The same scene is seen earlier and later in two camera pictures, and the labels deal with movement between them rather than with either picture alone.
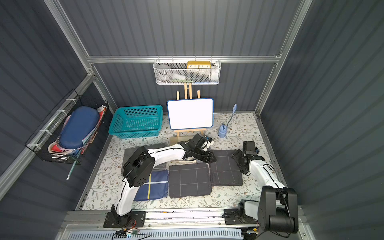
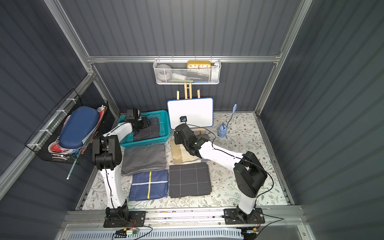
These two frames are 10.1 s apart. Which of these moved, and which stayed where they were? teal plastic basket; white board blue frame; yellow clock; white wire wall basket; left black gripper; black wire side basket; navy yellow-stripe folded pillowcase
Moved: left black gripper; teal plastic basket
Stayed: white wire wall basket; white board blue frame; black wire side basket; navy yellow-stripe folded pillowcase; yellow clock
